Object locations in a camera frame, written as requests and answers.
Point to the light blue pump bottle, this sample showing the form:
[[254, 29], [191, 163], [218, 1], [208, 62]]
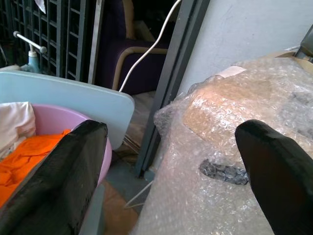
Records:
[[33, 57]]

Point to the black metal grille gate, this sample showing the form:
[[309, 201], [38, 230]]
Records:
[[49, 27]]

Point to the dark purple armchair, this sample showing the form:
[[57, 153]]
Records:
[[129, 49]]

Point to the orange garment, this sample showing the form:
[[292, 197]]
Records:
[[27, 156]]

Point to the bubble wrapped package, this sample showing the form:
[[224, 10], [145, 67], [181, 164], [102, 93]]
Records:
[[220, 147]]

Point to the dark grey door frame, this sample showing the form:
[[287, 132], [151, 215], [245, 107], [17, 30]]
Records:
[[171, 83]]

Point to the white paper label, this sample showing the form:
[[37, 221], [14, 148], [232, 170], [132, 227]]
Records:
[[232, 71]]

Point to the pink plastic basin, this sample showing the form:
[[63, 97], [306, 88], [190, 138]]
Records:
[[56, 118]]

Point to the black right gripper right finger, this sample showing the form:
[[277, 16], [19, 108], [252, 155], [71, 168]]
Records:
[[276, 176]]

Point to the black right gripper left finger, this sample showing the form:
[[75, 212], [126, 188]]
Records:
[[53, 181]]

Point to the white cloth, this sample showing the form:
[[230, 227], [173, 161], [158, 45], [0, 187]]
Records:
[[14, 122]]

